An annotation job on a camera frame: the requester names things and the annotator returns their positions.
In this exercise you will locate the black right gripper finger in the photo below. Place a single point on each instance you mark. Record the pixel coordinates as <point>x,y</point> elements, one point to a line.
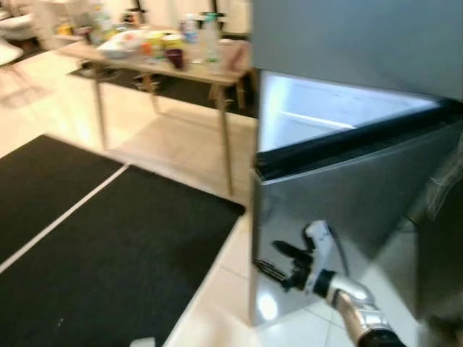
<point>276,272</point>
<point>293,251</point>

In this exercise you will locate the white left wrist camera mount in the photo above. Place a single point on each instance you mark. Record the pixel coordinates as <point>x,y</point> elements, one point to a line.
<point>142,343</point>

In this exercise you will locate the large white bowl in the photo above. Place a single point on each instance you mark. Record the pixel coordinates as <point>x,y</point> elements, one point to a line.
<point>119,45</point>

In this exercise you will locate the white cap water bottle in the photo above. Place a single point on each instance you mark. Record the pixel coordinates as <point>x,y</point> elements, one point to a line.
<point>191,32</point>

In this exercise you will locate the clear pink cup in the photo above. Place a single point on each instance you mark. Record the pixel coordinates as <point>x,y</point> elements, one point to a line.
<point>237,56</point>

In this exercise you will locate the stainless steel fridge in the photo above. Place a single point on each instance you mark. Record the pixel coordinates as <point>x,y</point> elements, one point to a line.
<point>325,108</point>

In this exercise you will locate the purple mug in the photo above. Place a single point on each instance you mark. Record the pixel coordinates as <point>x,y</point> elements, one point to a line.
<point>175,59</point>

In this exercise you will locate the steel freezer door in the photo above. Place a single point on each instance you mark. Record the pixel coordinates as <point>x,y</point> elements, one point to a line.
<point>362,36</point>

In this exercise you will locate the teal cap water bottle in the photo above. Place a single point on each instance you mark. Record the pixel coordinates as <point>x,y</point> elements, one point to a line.
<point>211,43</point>

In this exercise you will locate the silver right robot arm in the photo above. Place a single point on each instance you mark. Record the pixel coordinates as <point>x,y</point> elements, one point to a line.
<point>358,303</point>

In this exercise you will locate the light wooden table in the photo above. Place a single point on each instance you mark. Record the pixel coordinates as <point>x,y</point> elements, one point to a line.
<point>119,59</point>

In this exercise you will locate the white cabinet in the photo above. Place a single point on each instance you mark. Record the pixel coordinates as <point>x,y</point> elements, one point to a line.
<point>51,14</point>

